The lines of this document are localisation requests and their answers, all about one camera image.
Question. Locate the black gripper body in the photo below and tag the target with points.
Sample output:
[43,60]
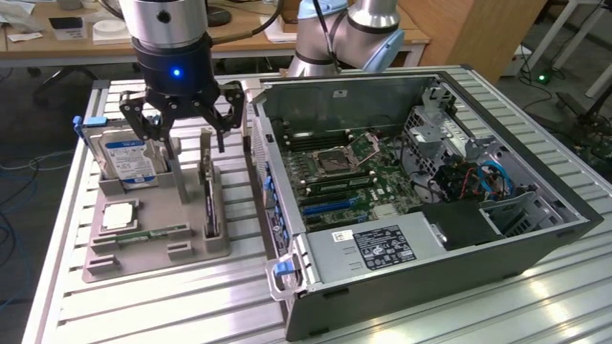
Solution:
[176,61]

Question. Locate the green graphics card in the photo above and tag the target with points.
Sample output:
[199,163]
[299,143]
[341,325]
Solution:
[212,200]

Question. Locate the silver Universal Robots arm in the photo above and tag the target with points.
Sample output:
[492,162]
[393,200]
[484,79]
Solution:
[163,28]

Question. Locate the hard disk in blue caddy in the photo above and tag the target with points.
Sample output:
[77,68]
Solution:
[127,161]

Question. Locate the black round stand base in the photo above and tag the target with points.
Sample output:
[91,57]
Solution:
[220,18]

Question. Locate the white round container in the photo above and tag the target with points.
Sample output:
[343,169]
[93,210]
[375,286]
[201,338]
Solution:
[107,34]

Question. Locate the empty RAM slot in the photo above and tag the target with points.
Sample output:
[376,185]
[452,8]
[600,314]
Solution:
[313,133]
[316,138]
[317,142]

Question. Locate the blue card retention clip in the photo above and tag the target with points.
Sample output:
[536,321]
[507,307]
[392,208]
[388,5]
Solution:
[283,225]
[265,170]
[268,183]
[276,209]

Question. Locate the black office chair base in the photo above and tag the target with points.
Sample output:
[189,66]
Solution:
[61,73]

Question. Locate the white paper stack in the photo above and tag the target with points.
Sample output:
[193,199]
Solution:
[281,36]

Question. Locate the white box with dark lid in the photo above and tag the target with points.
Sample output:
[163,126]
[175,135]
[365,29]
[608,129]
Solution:
[69,32]

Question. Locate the wooden desk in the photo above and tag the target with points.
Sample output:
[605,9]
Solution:
[57,50]

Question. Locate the CPU socket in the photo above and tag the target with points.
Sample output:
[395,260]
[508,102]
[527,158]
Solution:
[333,163]

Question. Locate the small cardboard box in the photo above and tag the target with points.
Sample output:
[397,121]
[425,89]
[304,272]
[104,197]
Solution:
[289,18]

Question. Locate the grey cup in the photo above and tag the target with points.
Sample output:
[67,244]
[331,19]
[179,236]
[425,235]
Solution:
[69,4]

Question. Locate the silver CPU chip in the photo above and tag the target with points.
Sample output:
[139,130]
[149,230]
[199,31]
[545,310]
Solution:
[117,216]

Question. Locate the open socket cover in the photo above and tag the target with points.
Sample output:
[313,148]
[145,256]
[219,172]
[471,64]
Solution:
[365,147]

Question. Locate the grey parts rack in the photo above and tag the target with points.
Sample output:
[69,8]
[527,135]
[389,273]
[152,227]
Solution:
[157,229]

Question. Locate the installed RAM stick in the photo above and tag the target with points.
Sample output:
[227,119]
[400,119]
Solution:
[341,185]

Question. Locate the white paper slip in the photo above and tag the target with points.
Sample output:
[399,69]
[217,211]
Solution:
[24,37]

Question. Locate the green RAM stick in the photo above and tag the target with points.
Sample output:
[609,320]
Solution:
[148,235]

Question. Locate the clear plastic bag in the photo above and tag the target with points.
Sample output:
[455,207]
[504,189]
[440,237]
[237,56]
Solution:
[21,19]

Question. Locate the long expansion slot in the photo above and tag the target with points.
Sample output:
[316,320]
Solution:
[323,225]
[329,208]

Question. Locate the green motherboard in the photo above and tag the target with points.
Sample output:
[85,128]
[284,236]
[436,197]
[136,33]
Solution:
[383,179]

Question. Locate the silver disk bay cage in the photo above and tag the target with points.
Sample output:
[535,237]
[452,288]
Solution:
[429,139]

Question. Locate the blue case latch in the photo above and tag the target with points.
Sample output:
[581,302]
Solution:
[281,269]

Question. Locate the grey power supply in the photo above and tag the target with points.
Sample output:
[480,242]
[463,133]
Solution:
[335,261]

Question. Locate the wooden cabinet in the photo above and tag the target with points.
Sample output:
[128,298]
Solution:
[477,36]

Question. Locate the black plastic shroud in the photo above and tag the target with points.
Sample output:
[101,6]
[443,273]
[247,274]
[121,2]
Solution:
[459,222]

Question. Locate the open black PC case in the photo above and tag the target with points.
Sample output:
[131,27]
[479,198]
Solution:
[429,286]

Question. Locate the device with green light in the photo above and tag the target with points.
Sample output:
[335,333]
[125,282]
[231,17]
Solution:
[541,77]

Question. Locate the silver disk bay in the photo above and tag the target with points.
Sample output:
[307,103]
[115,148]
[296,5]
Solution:
[535,211]

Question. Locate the white desk frame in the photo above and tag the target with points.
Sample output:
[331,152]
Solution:
[549,32]

